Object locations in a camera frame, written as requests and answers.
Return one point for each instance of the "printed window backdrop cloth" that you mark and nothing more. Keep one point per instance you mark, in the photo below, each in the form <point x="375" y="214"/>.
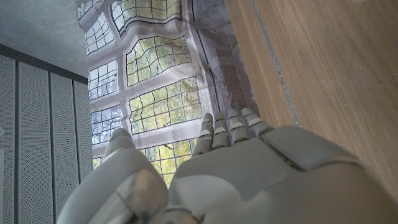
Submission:
<point x="161" y="99"/>

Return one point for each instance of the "grey perforated wall panel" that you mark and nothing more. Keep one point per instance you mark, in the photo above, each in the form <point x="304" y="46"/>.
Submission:
<point x="34" y="140"/>

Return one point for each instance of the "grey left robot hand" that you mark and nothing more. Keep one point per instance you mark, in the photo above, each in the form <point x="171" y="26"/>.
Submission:
<point x="248" y="180"/>

